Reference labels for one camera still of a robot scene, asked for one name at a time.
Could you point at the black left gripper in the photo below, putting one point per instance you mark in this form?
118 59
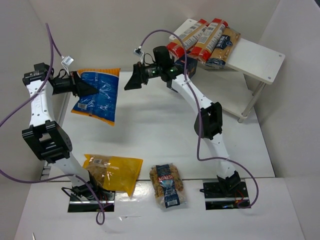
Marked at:
75 84

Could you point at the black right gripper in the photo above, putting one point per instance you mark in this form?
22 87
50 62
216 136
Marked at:
137 74

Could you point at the blue orange pasta bag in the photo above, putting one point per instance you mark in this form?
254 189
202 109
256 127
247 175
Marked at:
101 105

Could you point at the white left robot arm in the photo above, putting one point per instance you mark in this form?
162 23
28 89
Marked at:
45 137

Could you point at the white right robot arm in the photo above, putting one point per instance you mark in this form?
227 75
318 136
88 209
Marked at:
209 115

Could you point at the dark blue pasta box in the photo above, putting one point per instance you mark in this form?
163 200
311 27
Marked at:
191 65

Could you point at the yellow pasta bag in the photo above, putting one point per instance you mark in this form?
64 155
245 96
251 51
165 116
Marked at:
114 173

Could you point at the clear fusilli pasta bag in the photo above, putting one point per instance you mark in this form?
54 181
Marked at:
168 186

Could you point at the white two-tier shelf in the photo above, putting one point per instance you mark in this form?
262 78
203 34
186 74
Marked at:
238 86

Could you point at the red spaghetti pack left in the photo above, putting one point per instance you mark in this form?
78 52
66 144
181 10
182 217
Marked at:
189 38

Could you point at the red spaghetti pack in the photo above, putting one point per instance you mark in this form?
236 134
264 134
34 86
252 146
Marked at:
189 38
205 45

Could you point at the red spaghetti pack middle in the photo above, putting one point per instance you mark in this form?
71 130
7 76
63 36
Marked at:
205 45

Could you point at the dark blue spaghetti pack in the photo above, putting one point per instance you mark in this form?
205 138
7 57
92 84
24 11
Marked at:
223 49

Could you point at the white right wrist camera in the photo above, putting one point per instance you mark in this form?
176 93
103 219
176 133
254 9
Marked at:
138 51

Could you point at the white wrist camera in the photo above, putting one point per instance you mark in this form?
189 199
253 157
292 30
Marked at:
67 61
138 51

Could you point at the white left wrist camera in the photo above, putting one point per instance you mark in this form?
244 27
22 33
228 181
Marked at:
67 61

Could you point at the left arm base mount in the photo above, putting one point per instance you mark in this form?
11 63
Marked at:
81 204

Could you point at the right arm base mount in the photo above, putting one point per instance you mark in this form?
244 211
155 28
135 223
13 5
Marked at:
215 199

